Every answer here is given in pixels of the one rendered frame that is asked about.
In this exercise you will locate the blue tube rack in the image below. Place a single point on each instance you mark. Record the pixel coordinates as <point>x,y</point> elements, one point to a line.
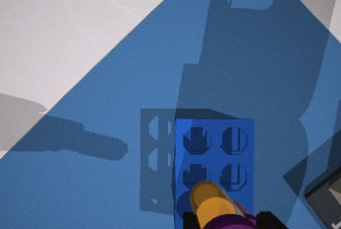
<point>198,157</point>

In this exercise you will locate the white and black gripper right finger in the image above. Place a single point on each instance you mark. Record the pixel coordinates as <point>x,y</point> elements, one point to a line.
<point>267,220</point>

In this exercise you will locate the blue bench mat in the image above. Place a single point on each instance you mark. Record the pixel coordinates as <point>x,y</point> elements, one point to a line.
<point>103,157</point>

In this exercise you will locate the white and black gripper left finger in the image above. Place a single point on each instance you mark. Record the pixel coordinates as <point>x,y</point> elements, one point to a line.
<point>190,220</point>

